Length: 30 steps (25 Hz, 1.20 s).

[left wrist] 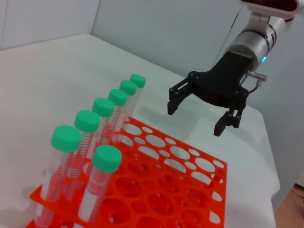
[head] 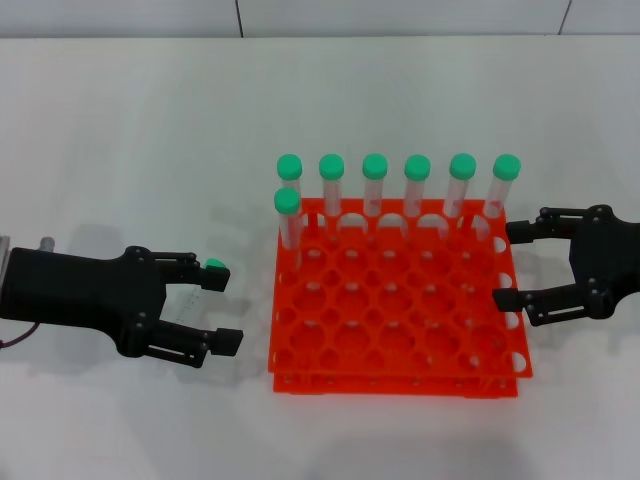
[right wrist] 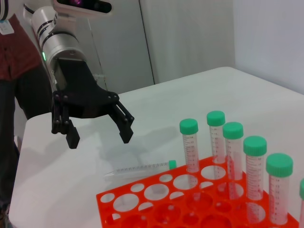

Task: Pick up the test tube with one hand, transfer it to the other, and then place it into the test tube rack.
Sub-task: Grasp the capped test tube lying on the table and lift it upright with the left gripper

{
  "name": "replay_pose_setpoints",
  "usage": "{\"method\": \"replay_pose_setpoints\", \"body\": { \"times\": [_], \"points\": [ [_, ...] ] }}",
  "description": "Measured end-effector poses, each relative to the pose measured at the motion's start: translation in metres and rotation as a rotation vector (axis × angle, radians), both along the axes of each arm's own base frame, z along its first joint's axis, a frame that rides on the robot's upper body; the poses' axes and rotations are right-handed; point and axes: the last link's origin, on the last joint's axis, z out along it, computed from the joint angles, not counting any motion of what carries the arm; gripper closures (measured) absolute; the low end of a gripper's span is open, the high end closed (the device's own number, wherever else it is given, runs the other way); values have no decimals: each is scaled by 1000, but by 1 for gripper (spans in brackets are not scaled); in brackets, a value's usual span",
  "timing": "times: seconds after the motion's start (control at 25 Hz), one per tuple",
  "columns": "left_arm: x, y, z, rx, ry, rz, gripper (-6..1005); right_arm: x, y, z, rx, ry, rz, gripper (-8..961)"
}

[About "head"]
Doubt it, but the orange plastic test tube rack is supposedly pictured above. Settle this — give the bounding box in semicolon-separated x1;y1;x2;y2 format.
267;197;535;400

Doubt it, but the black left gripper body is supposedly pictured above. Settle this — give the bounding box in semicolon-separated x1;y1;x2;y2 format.
0;244;170;359

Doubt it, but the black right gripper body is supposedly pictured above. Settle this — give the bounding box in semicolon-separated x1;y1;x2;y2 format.
568;202;640;322

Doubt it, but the thin dark red cable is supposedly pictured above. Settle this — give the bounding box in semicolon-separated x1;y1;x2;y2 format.
0;319;40;349

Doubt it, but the clear test tube green cap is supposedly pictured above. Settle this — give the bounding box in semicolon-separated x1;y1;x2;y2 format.
443;152;477;221
277;153;305;201
479;153;522;221
273;187;302;251
169;256;227;327
362;152;390;220
318;153;346;231
403;153;432;220

